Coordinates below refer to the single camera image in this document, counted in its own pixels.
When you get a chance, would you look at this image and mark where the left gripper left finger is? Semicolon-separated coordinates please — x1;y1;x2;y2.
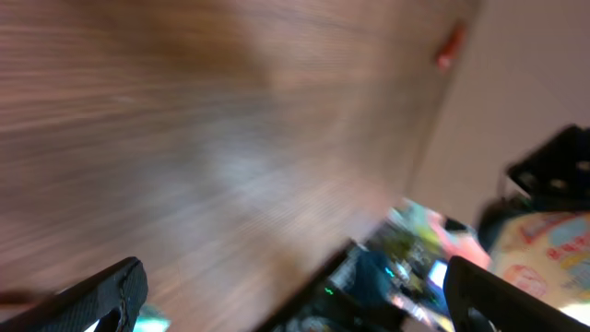
1;256;148;332

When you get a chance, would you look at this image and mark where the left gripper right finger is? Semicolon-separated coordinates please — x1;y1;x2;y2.
443;256;589;332

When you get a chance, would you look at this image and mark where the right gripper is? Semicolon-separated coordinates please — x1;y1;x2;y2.
477;124;589;249

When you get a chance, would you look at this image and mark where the cream snack pouch blue seal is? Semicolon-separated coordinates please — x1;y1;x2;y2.
489;212;589;325

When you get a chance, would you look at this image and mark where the red candy bar wrapper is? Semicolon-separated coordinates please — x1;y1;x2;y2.
435;22;466;71

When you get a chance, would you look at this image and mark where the background shelf with goods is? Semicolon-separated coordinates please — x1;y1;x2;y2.
362;199;490;331

